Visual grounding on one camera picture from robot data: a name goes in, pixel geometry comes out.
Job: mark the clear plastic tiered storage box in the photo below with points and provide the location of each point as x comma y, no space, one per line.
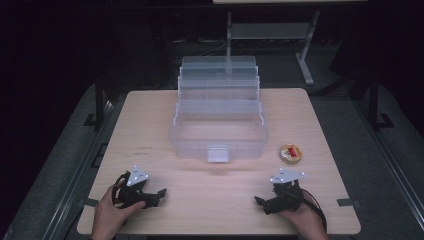
218,133

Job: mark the person's left hand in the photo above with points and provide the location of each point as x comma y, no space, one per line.
108,213

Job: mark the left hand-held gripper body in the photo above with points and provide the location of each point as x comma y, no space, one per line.
136,176

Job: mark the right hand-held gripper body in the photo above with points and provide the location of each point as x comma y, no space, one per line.
286,190

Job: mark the round tin with red label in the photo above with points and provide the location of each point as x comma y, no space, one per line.
290,153

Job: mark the grey metal stand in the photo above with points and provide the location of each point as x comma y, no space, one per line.
271,30

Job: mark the grey tape strip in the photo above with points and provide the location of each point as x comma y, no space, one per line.
348,202
89,202

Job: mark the person's right hand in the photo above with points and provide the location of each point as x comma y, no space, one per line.
306,220

